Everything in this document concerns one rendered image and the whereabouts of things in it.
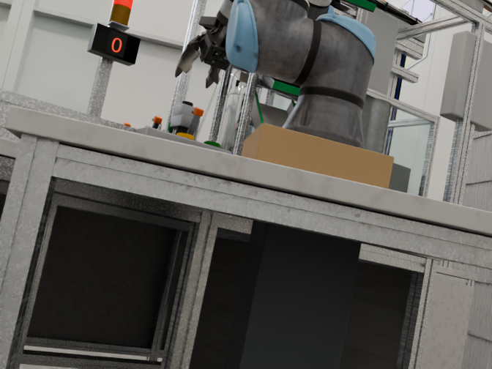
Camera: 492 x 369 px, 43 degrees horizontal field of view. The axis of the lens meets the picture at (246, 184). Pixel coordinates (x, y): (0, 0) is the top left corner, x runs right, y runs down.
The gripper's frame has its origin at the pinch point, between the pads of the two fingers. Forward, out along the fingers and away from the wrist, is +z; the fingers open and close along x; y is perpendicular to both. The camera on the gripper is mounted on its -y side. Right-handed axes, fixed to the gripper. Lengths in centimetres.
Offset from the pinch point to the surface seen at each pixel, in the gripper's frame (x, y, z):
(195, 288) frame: 0, 54, 21
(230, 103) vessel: 54, -68, 40
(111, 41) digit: -20.4, -9.3, 2.7
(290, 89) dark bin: 25.1, 3.9, -8.7
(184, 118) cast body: -1.4, 10.8, 6.2
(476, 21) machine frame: 163, -98, -29
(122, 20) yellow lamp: -18.8, -13.8, -1.9
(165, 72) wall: 282, -675, 354
